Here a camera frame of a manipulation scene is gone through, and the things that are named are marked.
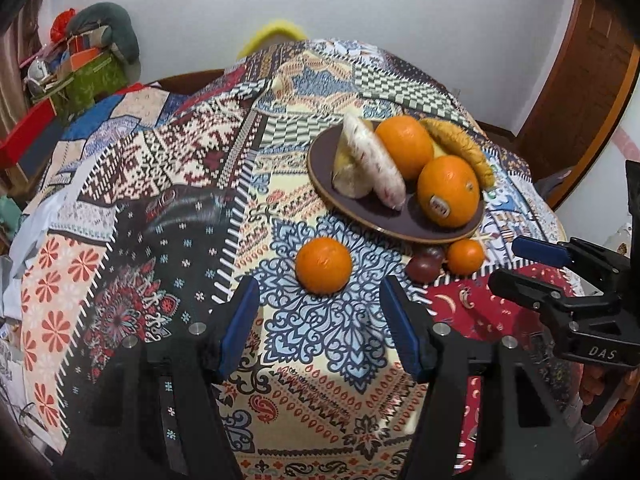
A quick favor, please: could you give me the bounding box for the peeled pomelo segment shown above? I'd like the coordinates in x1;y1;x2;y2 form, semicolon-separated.
331;122;373;198
341;111;407;211

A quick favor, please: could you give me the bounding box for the patterned patchwork cloth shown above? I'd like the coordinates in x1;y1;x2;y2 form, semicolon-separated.
20;37;586;480

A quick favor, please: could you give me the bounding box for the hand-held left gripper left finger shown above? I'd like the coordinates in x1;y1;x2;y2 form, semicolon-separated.
60;275;261;480

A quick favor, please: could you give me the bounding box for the red plastic bag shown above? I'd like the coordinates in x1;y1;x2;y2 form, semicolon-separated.
50;8;78;41

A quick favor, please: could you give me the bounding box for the small tangerine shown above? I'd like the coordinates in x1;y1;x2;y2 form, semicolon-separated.
446;238;487;276

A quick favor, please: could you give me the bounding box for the teal plush toy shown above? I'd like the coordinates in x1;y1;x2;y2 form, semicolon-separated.
0;195;23;241

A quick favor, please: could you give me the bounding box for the brown wooden door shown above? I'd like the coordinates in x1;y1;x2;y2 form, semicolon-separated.
517;0;640;196

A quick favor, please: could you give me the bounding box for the striped brown curtain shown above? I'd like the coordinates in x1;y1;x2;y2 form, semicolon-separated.
0;0;51;126

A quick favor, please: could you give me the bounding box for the orange cardboard box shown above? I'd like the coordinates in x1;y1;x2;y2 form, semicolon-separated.
67;47;101;68

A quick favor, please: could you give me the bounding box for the dark purple plate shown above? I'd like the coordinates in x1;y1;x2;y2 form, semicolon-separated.
306;120;486;246

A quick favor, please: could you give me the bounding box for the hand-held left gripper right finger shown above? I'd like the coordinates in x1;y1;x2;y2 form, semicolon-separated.
379;275;591;480

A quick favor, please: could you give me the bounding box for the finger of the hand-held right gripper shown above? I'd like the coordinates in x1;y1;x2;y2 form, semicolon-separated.
487;267;621;331
511;236;631;286

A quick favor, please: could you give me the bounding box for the red box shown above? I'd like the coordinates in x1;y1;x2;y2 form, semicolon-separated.
0;102;58;166

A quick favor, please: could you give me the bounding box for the large orange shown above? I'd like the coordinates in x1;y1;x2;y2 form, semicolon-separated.
374;115;435;182
416;155;481;228

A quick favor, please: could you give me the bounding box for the pale crumpled sheet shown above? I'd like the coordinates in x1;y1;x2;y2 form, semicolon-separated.
0;200;66;321

